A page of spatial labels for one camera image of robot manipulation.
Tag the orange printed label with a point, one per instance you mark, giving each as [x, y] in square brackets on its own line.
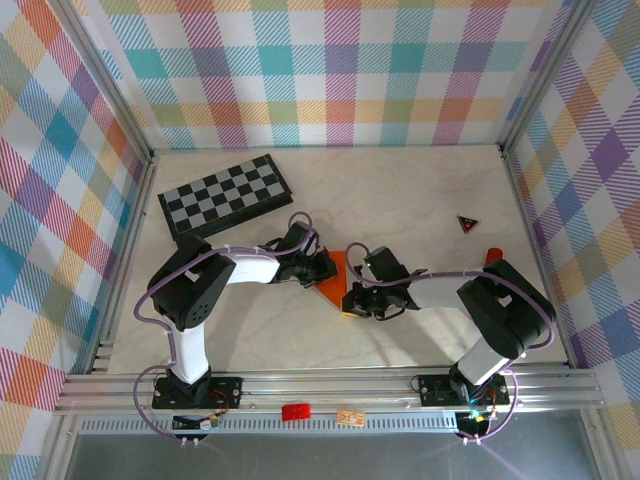
[350, 417]

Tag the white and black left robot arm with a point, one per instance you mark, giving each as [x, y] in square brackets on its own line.
[192, 295]

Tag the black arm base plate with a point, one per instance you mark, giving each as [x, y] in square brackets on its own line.
[435, 390]
[227, 392]

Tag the black triangle with red mark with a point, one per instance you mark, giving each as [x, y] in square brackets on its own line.
[468, 223]

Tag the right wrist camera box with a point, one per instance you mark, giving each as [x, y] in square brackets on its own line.
[359, 275]

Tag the red cylinder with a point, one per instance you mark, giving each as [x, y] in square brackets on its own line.
[494, 254]

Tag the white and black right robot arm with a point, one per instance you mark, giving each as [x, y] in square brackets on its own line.
[505, 310]

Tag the aluminium side rail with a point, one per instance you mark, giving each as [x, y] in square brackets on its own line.
[523, 215]
[136, 215]

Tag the orange paper sheet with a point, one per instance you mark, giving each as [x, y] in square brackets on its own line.
[337, 292]

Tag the wide aluminium base rail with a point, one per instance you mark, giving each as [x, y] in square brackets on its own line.
[325, 390]

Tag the black and grey chessboard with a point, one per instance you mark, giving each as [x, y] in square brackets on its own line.
[225, 200]

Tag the aluminium frame post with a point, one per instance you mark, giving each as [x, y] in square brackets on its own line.
[544, 75]
[109, 80]

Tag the red plastic block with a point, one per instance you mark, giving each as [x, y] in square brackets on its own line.
[296, 411]

